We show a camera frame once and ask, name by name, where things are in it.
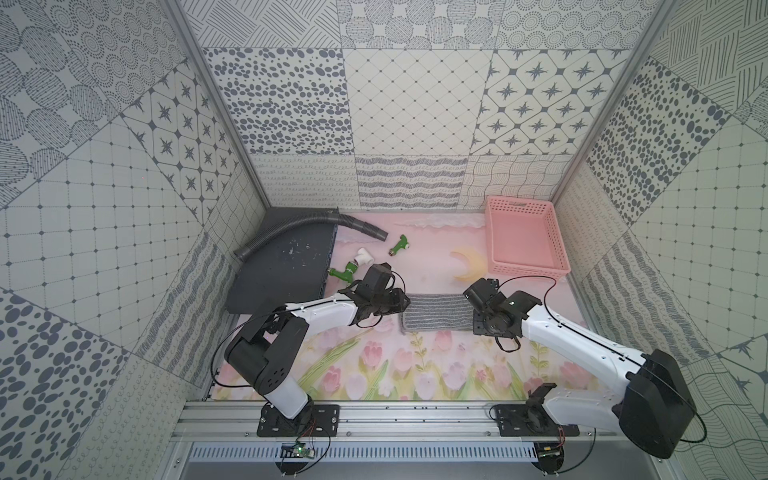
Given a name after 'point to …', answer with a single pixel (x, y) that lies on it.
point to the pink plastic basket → (523, 239)
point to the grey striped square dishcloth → (438, 313)
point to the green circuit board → (301, 451)
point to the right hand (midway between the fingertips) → (488, 326)
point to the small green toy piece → (403, 243)
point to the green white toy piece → (346, 274)
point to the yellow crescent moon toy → (477, 264)
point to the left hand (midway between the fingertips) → (405, 291)
